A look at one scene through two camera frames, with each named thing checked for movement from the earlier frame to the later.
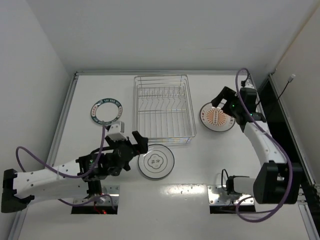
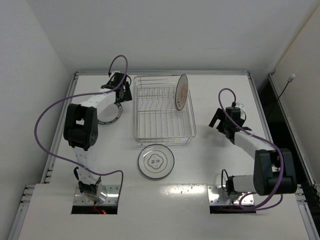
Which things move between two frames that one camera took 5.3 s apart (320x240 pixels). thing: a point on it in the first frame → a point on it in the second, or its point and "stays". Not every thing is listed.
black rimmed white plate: x=158 y=162 stays
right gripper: x=227 y=100 → x=219 y=121
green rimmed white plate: x=106 y=111 stays
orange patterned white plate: x=215 y=119 → x=181 y=92
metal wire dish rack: x=162 y=109 stays
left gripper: x=135 y=147 → x=125 y=92
